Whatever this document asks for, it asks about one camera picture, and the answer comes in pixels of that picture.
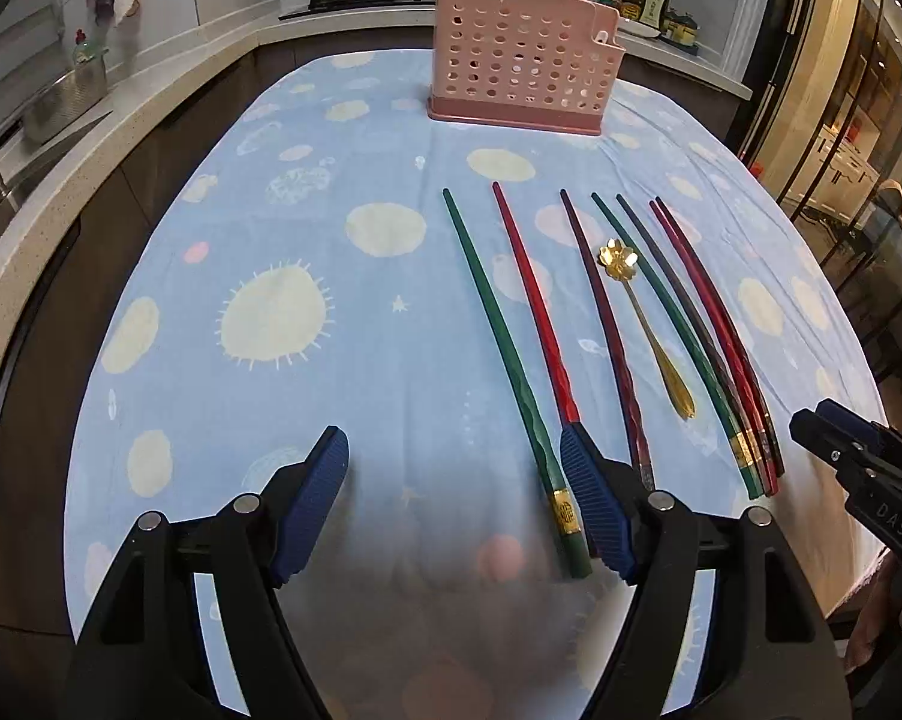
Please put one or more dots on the glass sliding door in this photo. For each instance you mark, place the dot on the glass sliding door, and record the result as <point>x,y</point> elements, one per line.
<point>833,127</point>

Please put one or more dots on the green dish soap bottle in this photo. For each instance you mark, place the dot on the green dish soap bottle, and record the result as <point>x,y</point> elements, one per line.
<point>87,49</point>

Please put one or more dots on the dark red chopstick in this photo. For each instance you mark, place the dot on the dark red chopstick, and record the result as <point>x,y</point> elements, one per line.
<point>770,481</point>
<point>723,321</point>

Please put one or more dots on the steel pot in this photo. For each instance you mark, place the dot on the steel pot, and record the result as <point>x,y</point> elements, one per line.
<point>65,101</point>

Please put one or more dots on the pink perforated utensil holder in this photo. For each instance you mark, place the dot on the pink perforated utensil holder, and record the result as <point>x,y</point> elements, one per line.
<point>526,52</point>

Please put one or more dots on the small seasoning jars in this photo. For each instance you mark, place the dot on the small seasoning jars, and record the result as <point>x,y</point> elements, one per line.
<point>682,28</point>

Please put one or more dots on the gold flower-shaped spoon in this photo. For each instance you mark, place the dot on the gold flower-shaped spoon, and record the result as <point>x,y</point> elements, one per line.
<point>617,259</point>

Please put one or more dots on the maroon chopstick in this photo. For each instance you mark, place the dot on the maroon chopstick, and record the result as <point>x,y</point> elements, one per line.
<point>635,435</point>

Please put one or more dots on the person's right hand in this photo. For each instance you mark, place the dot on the person's right hand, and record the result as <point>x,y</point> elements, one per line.
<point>882,615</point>

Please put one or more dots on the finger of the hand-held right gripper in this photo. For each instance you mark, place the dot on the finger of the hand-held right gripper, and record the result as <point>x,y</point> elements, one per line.
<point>878,499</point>
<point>848,418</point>

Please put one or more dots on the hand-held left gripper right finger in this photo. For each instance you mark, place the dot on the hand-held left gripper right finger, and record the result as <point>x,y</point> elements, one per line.
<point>593,510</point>

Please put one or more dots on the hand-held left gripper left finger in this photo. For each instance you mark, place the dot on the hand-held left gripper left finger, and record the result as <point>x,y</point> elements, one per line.
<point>301,510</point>

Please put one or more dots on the white plate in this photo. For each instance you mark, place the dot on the white plate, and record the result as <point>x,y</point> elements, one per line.
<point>638,30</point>

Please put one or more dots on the blue planet-print tablecloth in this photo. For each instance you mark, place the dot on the blue planet-print tablecloth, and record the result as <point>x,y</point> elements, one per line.
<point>271,240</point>

